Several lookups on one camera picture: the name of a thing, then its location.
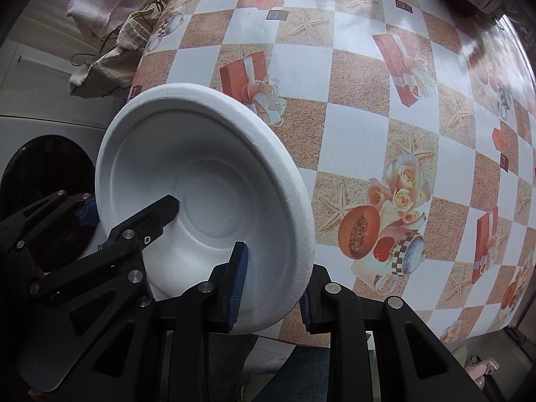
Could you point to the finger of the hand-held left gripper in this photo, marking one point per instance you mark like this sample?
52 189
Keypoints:
142 220
86 211

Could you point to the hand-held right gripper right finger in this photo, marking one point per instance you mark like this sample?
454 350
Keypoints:
305 305

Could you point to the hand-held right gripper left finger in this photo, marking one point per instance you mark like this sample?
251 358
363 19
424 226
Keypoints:
238 287

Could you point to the white paper bowl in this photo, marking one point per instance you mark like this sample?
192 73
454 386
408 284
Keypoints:
209 167

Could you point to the white washing machine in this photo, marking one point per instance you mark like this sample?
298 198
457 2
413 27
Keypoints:
42 163

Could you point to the person's jeans leg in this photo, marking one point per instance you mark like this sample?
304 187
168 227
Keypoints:
293 372

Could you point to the beige towel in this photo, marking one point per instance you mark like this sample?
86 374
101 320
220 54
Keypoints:
113 63

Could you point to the pink slipper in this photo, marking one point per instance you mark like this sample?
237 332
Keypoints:
481 366

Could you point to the pink towel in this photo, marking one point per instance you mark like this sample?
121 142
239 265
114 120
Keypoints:
104 4

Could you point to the checkered printed tablecloth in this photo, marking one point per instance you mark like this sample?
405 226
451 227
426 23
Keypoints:
356 71

